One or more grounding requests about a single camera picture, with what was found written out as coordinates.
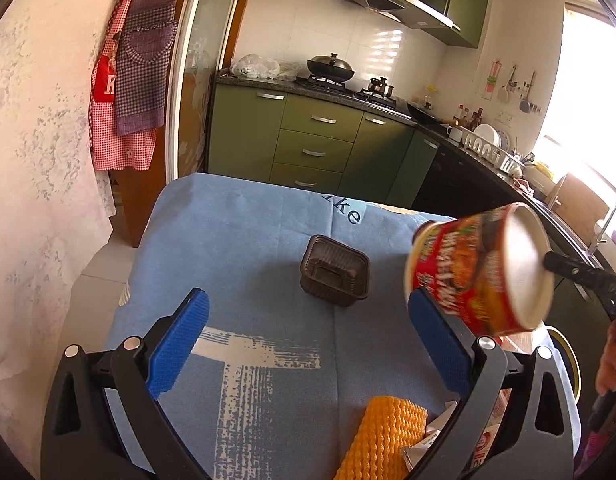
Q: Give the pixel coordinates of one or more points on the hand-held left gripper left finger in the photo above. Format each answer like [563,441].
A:
[178,345]

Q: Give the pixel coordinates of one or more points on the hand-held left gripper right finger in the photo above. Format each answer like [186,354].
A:
[437,347]

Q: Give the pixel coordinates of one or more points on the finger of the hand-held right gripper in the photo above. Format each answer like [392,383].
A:
[572,268]

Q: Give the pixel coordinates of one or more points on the red instant noodle cup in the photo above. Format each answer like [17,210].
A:
[467,270]

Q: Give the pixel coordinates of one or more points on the red snack packet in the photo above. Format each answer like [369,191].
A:
[570,360]

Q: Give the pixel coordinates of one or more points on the orange foam net sleeve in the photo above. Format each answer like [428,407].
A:
[377,435]

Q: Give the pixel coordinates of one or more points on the brown plastic tray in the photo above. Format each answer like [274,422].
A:
[333,270]

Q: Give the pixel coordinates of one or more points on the person's right hand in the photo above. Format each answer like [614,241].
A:
[610,360]

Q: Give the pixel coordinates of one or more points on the steel faucet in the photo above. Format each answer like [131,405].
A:
[605,220]

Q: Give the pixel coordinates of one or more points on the white paper tissue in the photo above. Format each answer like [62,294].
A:
[441,422]

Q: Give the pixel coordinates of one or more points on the white printed paper packet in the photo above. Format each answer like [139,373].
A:
[420,455]

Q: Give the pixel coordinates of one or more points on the blue printed tablecloth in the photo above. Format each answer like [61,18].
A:
[248,240]

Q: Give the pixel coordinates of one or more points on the black base cabinet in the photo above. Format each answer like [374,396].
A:
[462,180]

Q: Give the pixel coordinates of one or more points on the white dish rack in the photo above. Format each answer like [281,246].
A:
[490,147]

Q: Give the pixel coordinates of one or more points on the white mug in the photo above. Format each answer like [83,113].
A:
[454,133]

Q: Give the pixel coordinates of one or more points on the black frying pan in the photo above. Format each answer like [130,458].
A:
[422,114]

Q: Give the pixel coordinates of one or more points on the red checkered apron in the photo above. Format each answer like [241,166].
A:
[108,140]

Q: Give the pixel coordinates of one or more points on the green base cabinet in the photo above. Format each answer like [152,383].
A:
[248,135]

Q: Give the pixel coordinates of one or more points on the sliding glass door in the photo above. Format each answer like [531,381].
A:
[188,85]

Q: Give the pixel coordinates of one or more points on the black gas stove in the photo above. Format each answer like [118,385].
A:
[348,91]

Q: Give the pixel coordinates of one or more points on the purple checkered apron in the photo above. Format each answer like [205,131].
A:
[143,60]

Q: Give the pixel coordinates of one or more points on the clear plastic bag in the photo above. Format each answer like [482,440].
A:
[255,66]

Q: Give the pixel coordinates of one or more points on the black wok with lid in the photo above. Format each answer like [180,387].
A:
[332,66]

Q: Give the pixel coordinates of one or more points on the green wall cabinet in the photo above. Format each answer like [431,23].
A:
[467,5]

